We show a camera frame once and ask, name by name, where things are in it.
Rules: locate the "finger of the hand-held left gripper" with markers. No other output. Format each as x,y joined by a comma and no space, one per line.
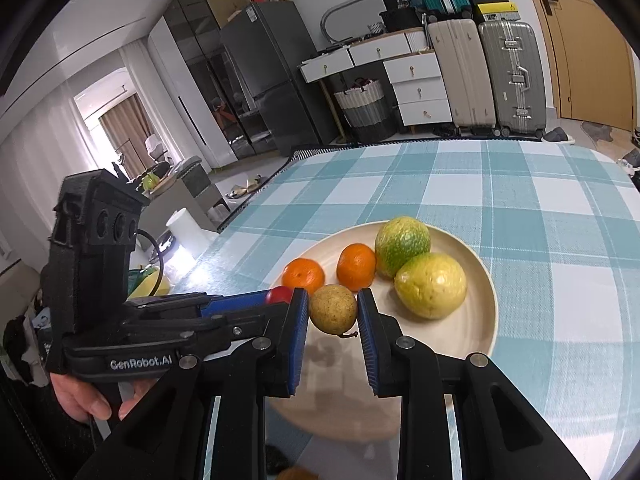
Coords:
240,324
235,304

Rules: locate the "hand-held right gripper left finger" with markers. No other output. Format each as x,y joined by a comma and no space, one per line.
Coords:
299,340

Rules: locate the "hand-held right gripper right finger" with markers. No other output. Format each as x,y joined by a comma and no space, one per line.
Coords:
367,345

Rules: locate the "red tomato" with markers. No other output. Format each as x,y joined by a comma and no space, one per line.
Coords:
279,295

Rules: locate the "brown longan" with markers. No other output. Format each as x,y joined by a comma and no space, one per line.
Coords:
297,474
333,308

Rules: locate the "small orange mandarin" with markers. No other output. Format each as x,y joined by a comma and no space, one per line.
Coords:
303,276

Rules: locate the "cream round plate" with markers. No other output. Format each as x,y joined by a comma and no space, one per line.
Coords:
450,340

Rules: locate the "yellow round passion fruit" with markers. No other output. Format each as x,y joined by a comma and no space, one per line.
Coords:
430,285

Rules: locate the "green yellow passion fruit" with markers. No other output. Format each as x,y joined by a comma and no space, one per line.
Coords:
401,245

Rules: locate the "person's left hand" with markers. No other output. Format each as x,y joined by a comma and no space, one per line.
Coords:
75,395

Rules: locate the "yellow plastic item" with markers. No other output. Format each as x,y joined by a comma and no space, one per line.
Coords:
147,284

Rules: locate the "white paper towel roll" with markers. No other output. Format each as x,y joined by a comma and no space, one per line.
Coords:
185,235

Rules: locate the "green round item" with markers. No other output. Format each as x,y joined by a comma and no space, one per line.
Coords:
150,181

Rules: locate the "pair of beige slippers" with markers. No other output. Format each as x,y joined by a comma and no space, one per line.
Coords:
245,187

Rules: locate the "grey side cabinet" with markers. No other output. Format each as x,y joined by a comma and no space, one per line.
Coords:
195,185

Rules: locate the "white chair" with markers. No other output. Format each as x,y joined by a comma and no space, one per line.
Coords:
156,147

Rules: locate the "brown curtain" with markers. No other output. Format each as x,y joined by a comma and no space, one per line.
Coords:
125,135

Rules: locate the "black white striped mat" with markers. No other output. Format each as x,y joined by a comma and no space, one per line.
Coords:
320,151

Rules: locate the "white wardrobe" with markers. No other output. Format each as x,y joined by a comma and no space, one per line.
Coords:
170,60

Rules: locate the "dark glossy wardrobe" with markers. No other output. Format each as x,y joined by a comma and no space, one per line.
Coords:
210,75

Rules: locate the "woven laundry basket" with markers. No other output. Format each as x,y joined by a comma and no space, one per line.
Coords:
365,112

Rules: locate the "grey refrigerator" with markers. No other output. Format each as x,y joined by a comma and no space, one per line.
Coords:
270,75

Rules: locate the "white drawer desk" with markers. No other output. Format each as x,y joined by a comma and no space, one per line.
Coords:
420,90

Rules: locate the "dark slipper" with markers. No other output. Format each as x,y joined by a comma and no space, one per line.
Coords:
556,135

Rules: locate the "beige suitcase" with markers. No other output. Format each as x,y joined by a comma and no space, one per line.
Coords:
462,75

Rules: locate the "oval mirror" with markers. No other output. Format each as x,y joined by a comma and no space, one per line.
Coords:
327,20

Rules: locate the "silver suitcase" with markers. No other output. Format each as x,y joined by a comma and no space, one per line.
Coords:
512,75

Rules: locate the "grey doormat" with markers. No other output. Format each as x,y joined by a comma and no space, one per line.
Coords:
599,132

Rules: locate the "pile of assorted sneakers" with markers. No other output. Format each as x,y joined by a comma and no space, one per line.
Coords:
631,157

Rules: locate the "black storage bin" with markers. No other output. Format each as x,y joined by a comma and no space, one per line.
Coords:
400,20

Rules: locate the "yellow and black shoe box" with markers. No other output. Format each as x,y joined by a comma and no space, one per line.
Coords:
497,11

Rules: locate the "wooden door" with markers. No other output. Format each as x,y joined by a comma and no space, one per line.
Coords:
590,50

